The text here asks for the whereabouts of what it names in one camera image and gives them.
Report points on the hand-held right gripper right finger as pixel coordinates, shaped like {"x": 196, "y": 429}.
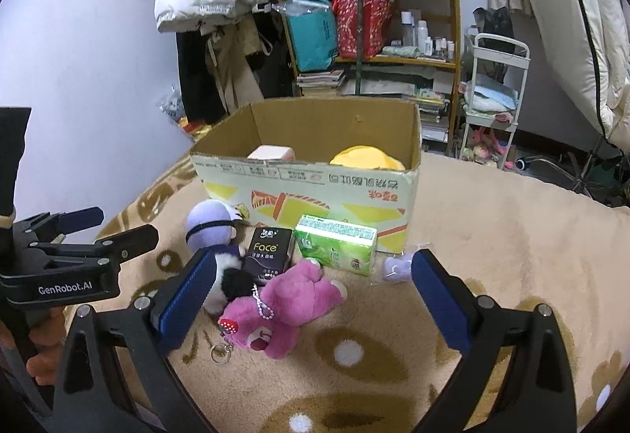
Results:
{"x": 438, "y": 302}

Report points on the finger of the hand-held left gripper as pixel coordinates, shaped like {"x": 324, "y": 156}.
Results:
{"x": 133, "y": 238}
{"x": 78, "y": 219}

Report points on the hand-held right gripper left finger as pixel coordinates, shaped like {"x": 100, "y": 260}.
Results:
{"x": 189, "y": 297}

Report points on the purple white black plush toy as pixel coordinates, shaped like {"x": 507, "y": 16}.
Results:
{"x": 209, "y": 223}

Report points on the black tissue pack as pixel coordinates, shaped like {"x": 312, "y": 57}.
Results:
{"x": 268, "y": 253}

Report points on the green tissue pack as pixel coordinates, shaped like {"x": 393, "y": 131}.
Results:
{"x": 337, "y": 243}

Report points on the printed cardboard box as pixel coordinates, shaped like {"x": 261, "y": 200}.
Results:
{"x": 305, "y": 196}

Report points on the person's left hand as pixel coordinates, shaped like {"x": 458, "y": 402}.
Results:
{"x": 47, "y": 339}

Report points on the beige printed blanket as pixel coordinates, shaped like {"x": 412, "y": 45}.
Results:
{"x": 492, "y": 236}

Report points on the plastic bag of small toys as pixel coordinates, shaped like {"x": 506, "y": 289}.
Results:
{"x": 174, "y": 108}

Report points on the yellow plush toy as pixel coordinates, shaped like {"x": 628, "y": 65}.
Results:
{"x": 364, "y": 157}

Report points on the pile of pink plush toys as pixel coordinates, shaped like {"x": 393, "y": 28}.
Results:
{"x": 485, "y": 145}

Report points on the black hanging clothing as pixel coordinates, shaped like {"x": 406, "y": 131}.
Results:
{"x": 194, "y": 78}

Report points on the beige hanging coat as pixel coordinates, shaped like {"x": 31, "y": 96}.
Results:
{"x": 236, "y": 73}

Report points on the metal chair base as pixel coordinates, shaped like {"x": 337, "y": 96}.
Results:
{"x": 581, "y": 167}

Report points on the blue white folded cloth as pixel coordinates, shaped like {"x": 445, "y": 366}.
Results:
{"x": 492, "y": 98}

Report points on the stacks of books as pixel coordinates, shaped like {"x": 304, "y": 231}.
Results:
{"x": 393, "y": 88}

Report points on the white rolling cart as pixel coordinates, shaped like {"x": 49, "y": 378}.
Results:
{"x": 522, "y": 68}

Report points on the group of cosmetic bottles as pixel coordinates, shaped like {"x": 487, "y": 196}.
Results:
{"x": 423, "y": 36}

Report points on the teal bag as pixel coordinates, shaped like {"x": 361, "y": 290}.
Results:
{"x": 310, "y": 39}

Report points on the black bag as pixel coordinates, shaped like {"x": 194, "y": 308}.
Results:
{"x": 494, "y": 29}

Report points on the clear zip bag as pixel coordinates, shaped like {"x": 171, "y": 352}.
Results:
{"x": 295, "y": 7}

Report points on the red gift bag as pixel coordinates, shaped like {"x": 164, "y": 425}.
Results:
{"x": 352, "y": 29}

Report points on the white bedding bundle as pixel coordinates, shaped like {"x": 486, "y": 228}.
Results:
{"x": 590, "y": 19}

